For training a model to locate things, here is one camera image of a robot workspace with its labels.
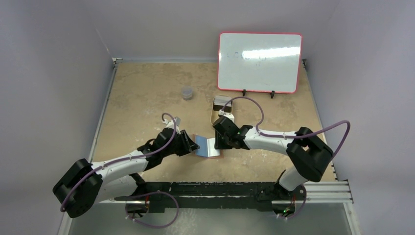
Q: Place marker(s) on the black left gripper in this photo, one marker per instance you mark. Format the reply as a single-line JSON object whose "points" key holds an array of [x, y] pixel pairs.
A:
{"points": [[187, 146]]}

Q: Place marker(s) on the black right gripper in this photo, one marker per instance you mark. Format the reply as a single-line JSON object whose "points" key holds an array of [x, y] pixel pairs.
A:
{"points": [[221, 136]]}

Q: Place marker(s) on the brown leather card holder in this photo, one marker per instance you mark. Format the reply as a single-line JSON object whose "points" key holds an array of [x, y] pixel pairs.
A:
{"points": [[206, 148]]}

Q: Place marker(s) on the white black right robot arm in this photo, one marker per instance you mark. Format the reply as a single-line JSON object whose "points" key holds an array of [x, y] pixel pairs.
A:
{"points": [[309, 154]]}

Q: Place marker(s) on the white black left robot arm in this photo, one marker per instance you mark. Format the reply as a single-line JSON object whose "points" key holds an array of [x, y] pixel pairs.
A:
{"points": [[85, 184]]}

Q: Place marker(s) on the stack of cards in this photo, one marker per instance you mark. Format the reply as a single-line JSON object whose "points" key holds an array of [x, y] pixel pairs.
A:
{"points": [[221, 101]]}

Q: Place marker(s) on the beige oval plastic tray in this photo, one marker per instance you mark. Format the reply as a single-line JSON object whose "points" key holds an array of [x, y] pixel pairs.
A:
{"points": [[214, 115]]}

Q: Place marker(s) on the red framed whiteboard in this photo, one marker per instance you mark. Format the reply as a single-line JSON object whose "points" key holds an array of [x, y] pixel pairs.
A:
{"points": [[259, 62]]}

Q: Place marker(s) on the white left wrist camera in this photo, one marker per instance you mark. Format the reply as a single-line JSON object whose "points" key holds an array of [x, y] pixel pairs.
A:
{"points": [[173, 123]]}

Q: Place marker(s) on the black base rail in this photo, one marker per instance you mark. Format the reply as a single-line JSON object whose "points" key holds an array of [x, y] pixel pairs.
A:
{"points": [[261, 196]]}

